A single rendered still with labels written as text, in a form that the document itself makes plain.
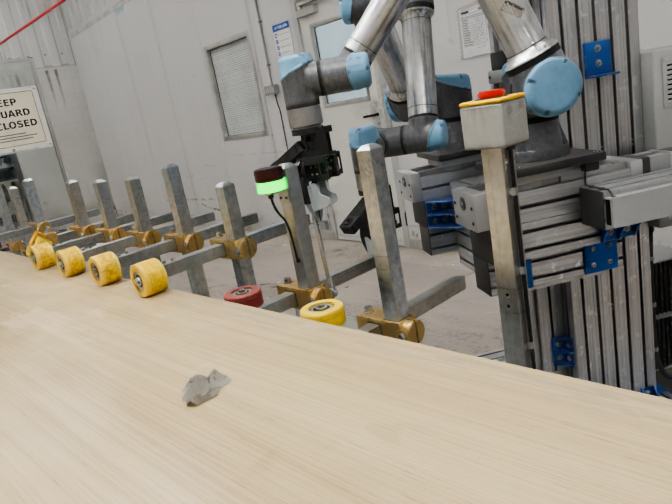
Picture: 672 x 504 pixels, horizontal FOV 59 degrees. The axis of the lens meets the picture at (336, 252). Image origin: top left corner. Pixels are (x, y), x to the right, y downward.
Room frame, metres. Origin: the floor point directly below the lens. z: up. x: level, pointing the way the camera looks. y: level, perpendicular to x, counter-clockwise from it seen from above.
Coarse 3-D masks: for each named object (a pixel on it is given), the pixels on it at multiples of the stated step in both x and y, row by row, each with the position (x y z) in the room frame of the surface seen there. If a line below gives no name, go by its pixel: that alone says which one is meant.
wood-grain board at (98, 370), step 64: (0, 256) 2.30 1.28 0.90; (0, 320) 1.36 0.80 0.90; (64, 320) 1.26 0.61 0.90; (128, 320) 1.17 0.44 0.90; (192, 320) 1.10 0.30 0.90; (256, 320) 1.03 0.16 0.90; (0, 384) 0.95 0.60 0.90; (64, 384) 0.90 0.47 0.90; (128, 384) 0.85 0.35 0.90; (256, 384) 0.77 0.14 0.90; (320, 384) 0.73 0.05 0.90; (384, 384) 0.70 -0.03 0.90; (448, 384) 0.67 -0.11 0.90; (512, 384) 0.64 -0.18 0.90; (576, 384) 0.61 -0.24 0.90; (0, 448) 0.72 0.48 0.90; (64, 448) 0.69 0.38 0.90; (128, 448) 0.66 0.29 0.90; (192, 448) 0.63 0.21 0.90; (256, 448) 0.60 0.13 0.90; (320, 448) 0.58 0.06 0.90; (384, 448) 0.56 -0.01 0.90; (448, 448) 0.54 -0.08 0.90; (512, 448) 0.52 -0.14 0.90; (576, 448) 0.50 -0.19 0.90; (640, 448) 0.48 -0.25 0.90
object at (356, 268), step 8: (368, 256) 1.47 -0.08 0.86; (352, 264) 1.42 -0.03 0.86; (360, 264) 1.42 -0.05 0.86; (368, 264) 1.44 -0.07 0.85; (336, 272) 1.38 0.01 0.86; (344, 272) 1.38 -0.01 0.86; (352, 272) 1.40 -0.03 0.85; (360, 272) 1.42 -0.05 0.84; (320, 280) 1.34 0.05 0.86; (336, 280) 1.36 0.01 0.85; (344, 280) 1.38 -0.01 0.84; (280, 296) 1.27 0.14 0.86; (288, 296) 1.27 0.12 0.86; (264, 304) 1.24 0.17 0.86; (272, 304) 1.24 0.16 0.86; (280, 304) 1.25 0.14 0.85; (288, 304) 1.26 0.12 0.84; (296, 304) 1.28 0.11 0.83; (280, 312) 1.25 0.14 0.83
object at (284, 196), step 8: (264, 168) 1.24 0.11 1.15; (272, 168) 1.22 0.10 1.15; (280, 192) 1.27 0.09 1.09; (288, 192) 1.25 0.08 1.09; (272, 200) 1.24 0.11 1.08; (280, 200) 1.27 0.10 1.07; (288, 200) 1.25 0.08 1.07; (280, 216) 1.25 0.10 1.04; (288, 224) 1.25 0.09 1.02; (296, 256) 1.26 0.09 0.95
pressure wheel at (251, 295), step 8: (240, 288) 1.23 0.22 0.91; (248, 288) 1.23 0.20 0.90; (256, 288) 1.21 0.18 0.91; (224, 296) 1.20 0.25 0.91; (232, 296) 1.18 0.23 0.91; (240, 296) 1.17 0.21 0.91; (248, 296) 1.17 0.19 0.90; (256, 296) 1.18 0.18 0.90; (248, 304) 1.17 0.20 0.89; (256, 304) 1.18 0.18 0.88
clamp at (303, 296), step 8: (296, 280) 1.34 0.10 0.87; (280, 288) 1.32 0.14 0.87; (288, 288) 1.29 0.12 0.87; (296, 288) 1.28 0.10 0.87; (312, 288) 1.25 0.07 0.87; (320, 288) 1.24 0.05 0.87; (328, 288) 1.25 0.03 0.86; (296, 296) 1.28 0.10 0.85; (304, 296) 1.25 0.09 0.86; (312, 296) 1.24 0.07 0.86; (320, 296) 1.23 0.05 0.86; (328, 296) 1.25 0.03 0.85; (304, 304) 1.26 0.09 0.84
